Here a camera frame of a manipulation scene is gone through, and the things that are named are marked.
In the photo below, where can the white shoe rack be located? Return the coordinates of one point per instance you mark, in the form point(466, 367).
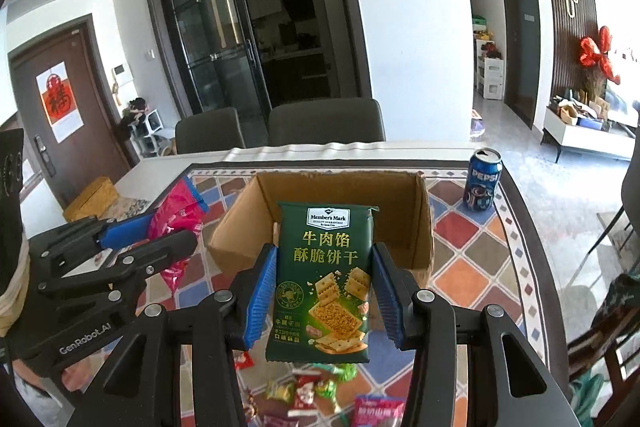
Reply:
point(152, 132)

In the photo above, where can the grey chair with black legs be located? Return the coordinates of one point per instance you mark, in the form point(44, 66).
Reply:
point(631, 192)

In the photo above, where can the red and white door poster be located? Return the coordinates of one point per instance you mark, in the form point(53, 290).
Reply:
point(60, 102)

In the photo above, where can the narrow dark grey dining chair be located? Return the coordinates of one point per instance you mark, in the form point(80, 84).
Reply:
point(210, 132)

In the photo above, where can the yellow woven storage box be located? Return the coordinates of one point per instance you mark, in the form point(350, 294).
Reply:
point(90, 202)

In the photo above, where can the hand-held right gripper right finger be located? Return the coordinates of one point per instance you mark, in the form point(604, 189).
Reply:
point(386, 302)

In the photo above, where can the purple bag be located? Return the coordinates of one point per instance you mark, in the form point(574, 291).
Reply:
point(478, 127)

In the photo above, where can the red balloon decoration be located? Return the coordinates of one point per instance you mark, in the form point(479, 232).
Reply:
point(597, 54)

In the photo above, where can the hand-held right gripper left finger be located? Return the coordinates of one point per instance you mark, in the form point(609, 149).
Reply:
point(260, 302)

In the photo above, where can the magenta small snack packet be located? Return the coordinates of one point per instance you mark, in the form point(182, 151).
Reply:
point(377, 412)

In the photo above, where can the wooden chair with green cloth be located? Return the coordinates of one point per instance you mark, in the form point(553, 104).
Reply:
point(620, 307)

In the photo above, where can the dark grey interior door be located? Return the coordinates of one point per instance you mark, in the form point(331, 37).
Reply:
point(522, 37)

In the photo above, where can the white low cabinet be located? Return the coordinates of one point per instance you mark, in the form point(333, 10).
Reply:
point(585, 139)

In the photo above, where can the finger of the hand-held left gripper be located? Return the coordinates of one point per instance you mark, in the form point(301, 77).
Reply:
point(127, 229)
point(165, 247)

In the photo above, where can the blue soda can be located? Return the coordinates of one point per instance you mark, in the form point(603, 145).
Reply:
point(482, 182)

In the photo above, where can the green cracker packet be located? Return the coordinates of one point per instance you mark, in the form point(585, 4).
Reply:
point(320, 267)

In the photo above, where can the pink and blue snack bag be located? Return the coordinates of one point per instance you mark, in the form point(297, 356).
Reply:
point(175, 212)

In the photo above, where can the pile of small candies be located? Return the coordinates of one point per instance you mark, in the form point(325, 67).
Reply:
point(305, 394)

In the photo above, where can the white storage shelf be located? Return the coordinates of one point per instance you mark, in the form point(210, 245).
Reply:
point(492, 77)

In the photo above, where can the brown entrance door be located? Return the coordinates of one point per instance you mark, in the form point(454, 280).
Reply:
point(95, 147)

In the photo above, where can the wide dark grey dining chair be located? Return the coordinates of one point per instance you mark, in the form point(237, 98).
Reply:
point(325, 122)

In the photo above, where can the brown cardboard box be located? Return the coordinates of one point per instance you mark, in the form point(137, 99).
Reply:
point(340, 192)

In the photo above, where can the white wall intercom panel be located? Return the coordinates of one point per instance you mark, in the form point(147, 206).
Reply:
point(122, 74)

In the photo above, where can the black framed glass sliding door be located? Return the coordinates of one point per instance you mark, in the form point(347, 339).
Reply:
point(215, 32)

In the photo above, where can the clutter of boxes on cabinet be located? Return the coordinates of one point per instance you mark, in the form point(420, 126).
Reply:
point(580, 109)

